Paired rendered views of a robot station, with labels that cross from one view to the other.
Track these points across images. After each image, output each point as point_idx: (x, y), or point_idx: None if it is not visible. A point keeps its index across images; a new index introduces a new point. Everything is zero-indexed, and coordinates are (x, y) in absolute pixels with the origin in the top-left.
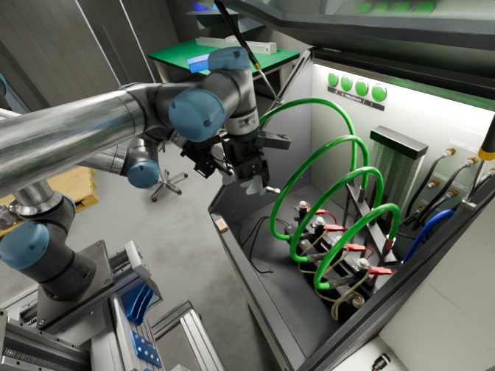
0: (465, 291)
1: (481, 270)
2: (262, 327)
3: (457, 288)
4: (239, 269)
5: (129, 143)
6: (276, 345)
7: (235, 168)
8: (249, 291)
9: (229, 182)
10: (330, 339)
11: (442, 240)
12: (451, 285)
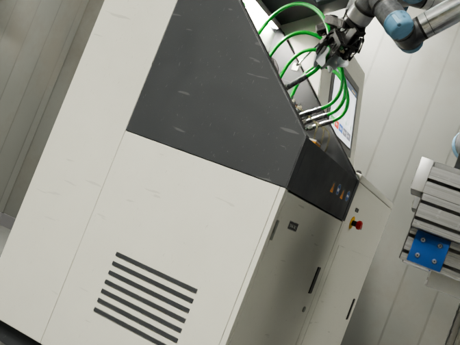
0: (322, 94)
1: (324, 81)
2: (272, 330)
3: (322, 94)
4: (335, 161)
5: (407, 13)
6: (333, 220)
7: (363, 40)
8: (330, 187)
9: (333, 67)
10: (341, 149)
11: (308, 81)
12: (321, 94)
